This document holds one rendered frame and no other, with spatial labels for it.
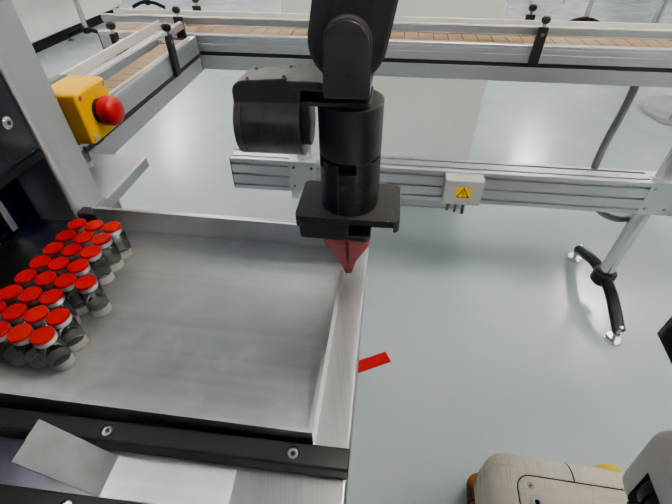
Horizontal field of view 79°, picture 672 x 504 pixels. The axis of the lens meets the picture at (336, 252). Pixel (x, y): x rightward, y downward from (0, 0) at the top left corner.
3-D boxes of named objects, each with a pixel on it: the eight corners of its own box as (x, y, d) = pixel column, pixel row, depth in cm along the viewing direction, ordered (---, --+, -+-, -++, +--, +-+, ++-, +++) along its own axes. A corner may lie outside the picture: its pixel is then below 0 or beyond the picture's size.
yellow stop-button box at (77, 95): (48, 142, 58) (22, 92, 53) (77, 121, 63) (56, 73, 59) (97, 145, 57) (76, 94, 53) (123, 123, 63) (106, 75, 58)
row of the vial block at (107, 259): (25, 369, 40) (-2, 340, 37) (120, 248, 53) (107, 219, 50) (45, 371, 39) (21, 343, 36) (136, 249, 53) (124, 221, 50)
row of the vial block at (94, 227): (4, 366, 40) (-24, 337, 37) (104, 246, 53) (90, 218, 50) (24, 368, 40) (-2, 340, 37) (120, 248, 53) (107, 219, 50)
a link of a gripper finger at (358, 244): (313, 247, 51) (309, 183, 45) (370, 251, 50) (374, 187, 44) (303, 287, 46) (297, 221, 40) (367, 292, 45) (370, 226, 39)
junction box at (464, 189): (441, 203, 134) (446, 180, 128) (440, 195, 138) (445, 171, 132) (479, 206, 133) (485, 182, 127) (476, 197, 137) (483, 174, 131)
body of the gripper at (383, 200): (307, 194, 46) (302, 131, 41) (399, 199, 45) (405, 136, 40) (295, 230, 41) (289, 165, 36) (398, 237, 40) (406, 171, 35)
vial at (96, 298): (87, 317, 44) (68, 288, 41) (98, 302, 46) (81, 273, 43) (106, 319, 44) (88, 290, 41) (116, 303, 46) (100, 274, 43)
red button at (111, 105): (92, 129, 58) (80, 101, 55) (107, 117, 61) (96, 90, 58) (117, 131, 57) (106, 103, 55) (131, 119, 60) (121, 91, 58)
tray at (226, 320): (-54, 402, 37) (-80, 382, 35) (103, 227, 56) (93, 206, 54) (313, 452, 34) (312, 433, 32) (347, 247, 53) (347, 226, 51)
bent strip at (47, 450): (49, 491, 32) (8, 461, 28) (71, 452, 34) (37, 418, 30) (225, 513, 31) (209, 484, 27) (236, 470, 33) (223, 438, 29)
